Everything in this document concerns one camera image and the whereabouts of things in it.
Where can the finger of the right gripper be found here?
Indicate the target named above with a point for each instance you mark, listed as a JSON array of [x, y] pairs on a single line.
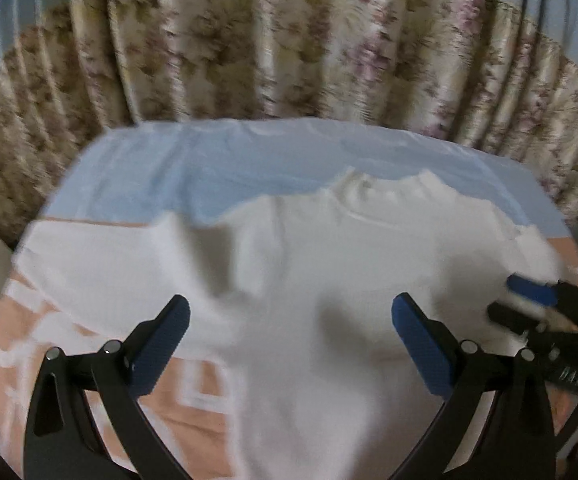
[[531, 288], [513, 320]]

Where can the orange white patterned blanket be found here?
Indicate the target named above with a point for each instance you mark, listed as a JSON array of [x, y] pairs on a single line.
[[189, 409]]

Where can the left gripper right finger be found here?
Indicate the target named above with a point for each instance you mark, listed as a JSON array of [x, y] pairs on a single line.
[[517, 440]]

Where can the light blue bed sheet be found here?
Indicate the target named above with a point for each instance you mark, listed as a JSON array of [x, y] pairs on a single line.
[[201, 169]]

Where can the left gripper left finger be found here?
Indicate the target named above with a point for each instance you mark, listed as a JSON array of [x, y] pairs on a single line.
[[62, 440]]

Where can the floral beige curtain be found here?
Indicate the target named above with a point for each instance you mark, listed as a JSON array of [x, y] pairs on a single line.
[[497, 75]]

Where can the white knit sweater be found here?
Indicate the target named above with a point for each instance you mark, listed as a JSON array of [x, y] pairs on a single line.
[[289, 319]]

